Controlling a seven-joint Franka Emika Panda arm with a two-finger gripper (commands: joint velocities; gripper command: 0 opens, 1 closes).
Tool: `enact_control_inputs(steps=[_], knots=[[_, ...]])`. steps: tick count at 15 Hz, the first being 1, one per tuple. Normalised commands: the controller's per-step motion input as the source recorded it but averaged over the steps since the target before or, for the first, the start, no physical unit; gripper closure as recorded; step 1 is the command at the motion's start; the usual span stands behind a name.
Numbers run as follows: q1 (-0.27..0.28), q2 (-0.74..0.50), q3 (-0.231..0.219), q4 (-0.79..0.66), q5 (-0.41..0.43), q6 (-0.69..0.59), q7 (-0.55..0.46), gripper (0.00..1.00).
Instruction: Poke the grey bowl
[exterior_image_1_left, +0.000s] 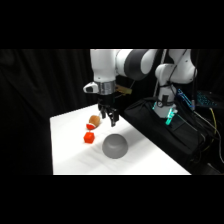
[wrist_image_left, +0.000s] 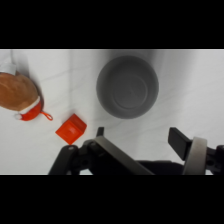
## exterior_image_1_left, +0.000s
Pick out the yellow cable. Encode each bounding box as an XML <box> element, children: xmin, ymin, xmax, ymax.
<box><xmin>194</xmin><ymin>107</ymin><xmax>224</xmax><ymax>158</ymax></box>

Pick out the brown and red toy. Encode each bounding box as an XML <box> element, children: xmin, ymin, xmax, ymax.
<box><xmin>85</xmin><ymin>114</ymin><xmax>102</xmax><ymax>131</ymax></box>

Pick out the black curtain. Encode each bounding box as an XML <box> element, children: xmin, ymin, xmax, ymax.
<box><xmin>0</xmin><ymin>49</ymin><xmax>224</xmax><ymax>176</ymax></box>

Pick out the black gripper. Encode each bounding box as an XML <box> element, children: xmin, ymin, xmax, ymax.
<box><xmin>97</xmin><ymin>92</ymin><xmax>119</xmax><ymax>128</ymax></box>

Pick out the red cube block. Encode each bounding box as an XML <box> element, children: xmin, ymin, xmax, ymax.
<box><xmin>83</xmin><ymin>131</ymin><xmax>96</xmax><ymax>145</ymax></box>

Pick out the black robot stand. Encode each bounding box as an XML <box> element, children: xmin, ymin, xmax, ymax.
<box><xmin>120</xmin><ymin>96</ymin><xmax>224</xmax><ymax>176</ymax></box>

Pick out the grey bowl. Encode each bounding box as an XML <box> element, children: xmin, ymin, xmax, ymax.
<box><xmin>101</xmin><ymin>133</ymin><xmax>129</xmax><ymax>160</ymax></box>

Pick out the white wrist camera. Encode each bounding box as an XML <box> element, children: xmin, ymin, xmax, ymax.
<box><xmin>82</xmin><ymin>81</ymin><xmax>100</xmax><ymax>94</ymax></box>

